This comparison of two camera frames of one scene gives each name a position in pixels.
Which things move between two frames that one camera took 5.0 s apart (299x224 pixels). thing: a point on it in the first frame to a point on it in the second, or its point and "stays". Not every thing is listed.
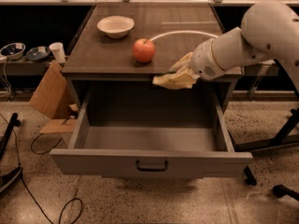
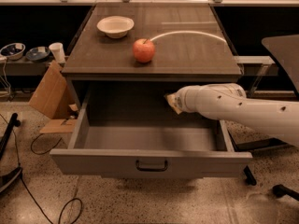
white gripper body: x=203 y=61 to x=181 y=100
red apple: x=144 y=49 stays
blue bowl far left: x=13 y=50 stays
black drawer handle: x=152 y=169 stays
